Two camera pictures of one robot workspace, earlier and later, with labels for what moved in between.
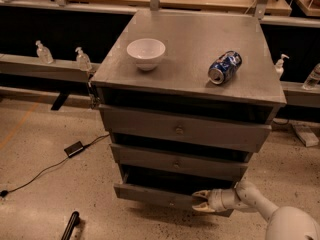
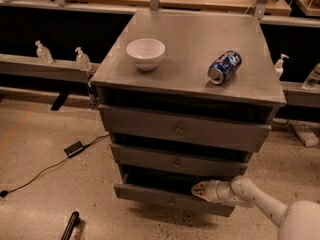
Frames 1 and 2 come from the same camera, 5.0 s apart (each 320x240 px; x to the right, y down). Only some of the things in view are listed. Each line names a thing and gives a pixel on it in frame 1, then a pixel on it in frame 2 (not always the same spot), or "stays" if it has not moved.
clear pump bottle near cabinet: (83, 60) stays
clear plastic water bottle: (313, 80) stays
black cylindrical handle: (73, 222) stays
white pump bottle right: (279, 66) stays
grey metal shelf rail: (27, 65) stays
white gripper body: (216, 199) -> (214, 191)
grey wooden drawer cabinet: (188, 97) stays
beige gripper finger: (202, 193) -> (199, 186)
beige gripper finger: (204, 207) -> (201, 194)
